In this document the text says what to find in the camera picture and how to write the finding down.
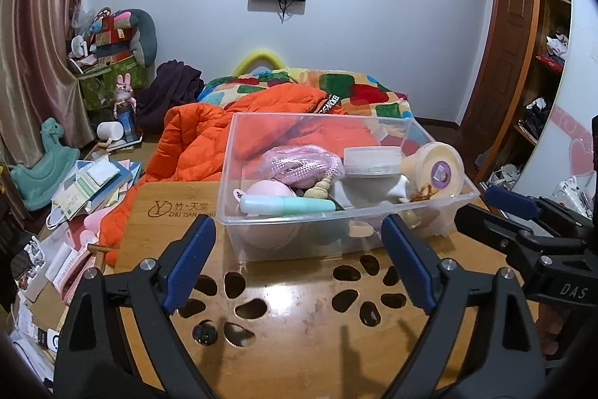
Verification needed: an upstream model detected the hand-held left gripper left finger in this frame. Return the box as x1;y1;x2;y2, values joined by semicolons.
52;214;218;399

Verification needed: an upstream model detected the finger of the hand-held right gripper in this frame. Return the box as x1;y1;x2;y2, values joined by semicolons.
483;185;598;242
454;203;587;288

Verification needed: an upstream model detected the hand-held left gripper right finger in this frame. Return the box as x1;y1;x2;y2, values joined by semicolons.
380;213;547;399

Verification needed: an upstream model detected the beige round jar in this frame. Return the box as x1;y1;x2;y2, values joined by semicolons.
400;142;465;199

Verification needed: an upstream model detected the clear plastic storage box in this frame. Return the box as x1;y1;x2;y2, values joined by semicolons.
219;111;482;263

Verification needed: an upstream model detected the pink round ball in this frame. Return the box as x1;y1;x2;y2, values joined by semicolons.
234;180;303;250

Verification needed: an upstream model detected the beige ridged ornament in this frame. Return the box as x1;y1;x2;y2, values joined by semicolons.
303;177;335;200

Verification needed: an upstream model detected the mint green tube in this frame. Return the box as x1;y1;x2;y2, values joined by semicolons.
240;194;337;217

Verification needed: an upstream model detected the pink beaded pouch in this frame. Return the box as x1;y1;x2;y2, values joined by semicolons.
258;144;345;188

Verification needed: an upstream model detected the wooden desktop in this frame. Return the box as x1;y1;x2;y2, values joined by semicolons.
100;181;547;399

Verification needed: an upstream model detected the person's right hand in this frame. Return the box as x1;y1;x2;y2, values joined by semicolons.
535;303;573;360

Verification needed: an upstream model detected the white panel with pink hearts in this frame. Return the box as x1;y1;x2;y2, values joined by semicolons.
518;90;598;217

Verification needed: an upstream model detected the stack of books and papers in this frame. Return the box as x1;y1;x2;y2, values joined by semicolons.
47;156;143;224

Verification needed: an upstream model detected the orange down jacket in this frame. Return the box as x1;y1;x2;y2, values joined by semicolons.
100;82;374;266

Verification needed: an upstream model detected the wooden shelf unit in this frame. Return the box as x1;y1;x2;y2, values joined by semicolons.
514;0;576;147

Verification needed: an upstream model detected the pile of papers and booklets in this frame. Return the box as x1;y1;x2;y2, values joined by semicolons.
0;221;101;381

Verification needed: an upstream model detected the wooden door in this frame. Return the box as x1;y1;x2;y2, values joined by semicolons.
455;0;545;133

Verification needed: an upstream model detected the white cup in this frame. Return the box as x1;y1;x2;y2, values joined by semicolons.
96;122;123;142

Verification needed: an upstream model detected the colourful patchwork blanket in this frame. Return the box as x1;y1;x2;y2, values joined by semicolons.
198;67;414;129

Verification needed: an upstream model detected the teal rocking horse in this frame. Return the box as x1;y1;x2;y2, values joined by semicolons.
9;117;81;212

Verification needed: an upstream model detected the dark purple cloth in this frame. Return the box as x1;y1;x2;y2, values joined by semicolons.
135;60;205;133

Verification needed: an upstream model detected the pink rabbit toy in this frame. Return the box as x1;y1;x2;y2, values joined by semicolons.
114;73;138;138

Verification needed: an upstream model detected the green storage box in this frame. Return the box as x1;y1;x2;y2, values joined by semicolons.
77;58;150;112

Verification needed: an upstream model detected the grey plush cushion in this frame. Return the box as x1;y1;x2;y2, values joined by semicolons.
119;9;158;68

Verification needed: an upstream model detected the red patterned box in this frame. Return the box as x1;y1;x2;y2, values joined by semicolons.
91;13;134;49

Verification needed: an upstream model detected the striped brown curtain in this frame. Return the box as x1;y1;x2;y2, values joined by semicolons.
0;0;113;166

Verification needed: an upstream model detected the yellow foam ring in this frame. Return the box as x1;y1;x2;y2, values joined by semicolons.
232;48;288;75

